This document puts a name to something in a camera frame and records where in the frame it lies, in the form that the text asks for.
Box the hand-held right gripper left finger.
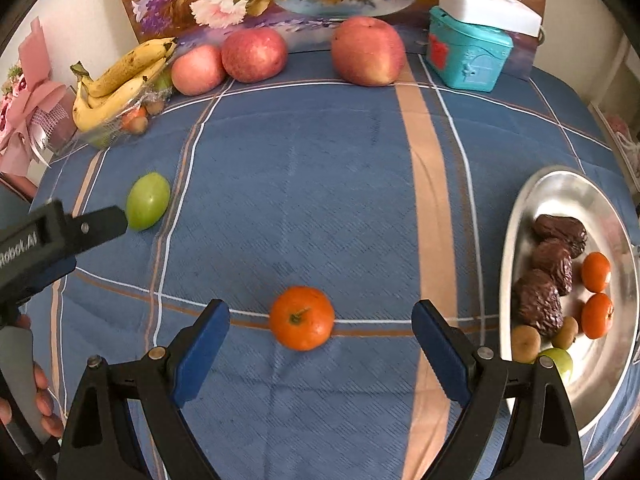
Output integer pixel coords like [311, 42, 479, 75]
[59, 299, 231, 480]

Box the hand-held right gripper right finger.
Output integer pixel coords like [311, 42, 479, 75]
[411, 299, 586, 480]

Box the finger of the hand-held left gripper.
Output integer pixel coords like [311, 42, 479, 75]
[65, 205, 130, 252]
[10, 255, 77, 307]

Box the small green jujube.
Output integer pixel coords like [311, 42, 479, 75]
[125, 172, 171, 231]

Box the small kiwi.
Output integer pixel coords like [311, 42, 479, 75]
[551, 316, 579, 350]
[511, 325, 542, 363]

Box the orange mandarin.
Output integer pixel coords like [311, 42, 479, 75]
[581, 252, 613, 294]
[269, 286, 335, 352]
[581, 292, 615, 339]

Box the dried red date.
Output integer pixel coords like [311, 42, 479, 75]
[514, 269, 564, 338]
[531, 238, 574, 296]
[531, 214, 587, 258]

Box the large green jujube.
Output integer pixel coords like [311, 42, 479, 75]
[537, 347, 573, 386]

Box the silver metal plate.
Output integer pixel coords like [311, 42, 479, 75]
[500, 165, 640, 436]

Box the person's left hand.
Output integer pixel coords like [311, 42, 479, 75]
[32, 360, 66, 439]

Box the clear plastic tray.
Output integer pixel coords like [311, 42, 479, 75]
[80, 87, 174, 149]

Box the yellow banana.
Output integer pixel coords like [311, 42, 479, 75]
[72, 57, 168, 133]
[70, 37, 177, 98]

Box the pink flower bouquet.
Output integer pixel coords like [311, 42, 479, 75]
[0, 16, 76, 177]

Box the pale pink apple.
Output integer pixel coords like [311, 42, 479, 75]
[171, 44, 227, 96]

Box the blue plaid tablecloth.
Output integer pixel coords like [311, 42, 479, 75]
[20, 47, 640, 480]

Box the dark red apple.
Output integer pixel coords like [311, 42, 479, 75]
[221, 27, 288, 83]

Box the teal toy house box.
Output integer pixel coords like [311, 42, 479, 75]
[426, 6, 515, 93]

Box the large red apple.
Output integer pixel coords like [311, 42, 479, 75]
[331, 16, 407, 87]

